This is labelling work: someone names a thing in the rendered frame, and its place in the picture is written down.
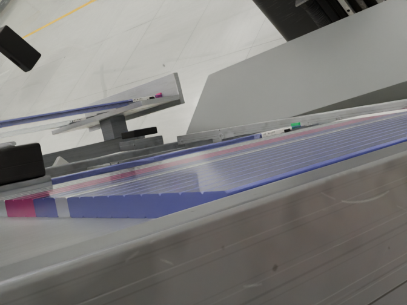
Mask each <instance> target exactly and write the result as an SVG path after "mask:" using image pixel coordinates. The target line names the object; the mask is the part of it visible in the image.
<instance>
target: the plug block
mask: <svg viewBox="0 0 407 305"><path fill-rule="evenodd" d="M0 52H1V53H2V54H3V55H4V56H5V57H7V58H8V59H9V60H11V61H12V62H13V63H14V64H15V65H17V66H18V67H19V68H20V69H21V70H23V71H24V72H28V71H31V70H32V69H33V67H34V66H35V64H36V63H37V61H38V60H39V58H40V57H41V54H40V53H39V52H38V51H37V50H36V49H34V48H33V47H32V46H31V45H30V44H29V43H28V42H26V41H25V40H24V39H23V38H21V37H20V36H19V35H18V34H17V33H16V32H14V31H13V30H12V29H11V28H10V27H9V26H8V25H5V26H3V27H1V28H0Z"/></svg>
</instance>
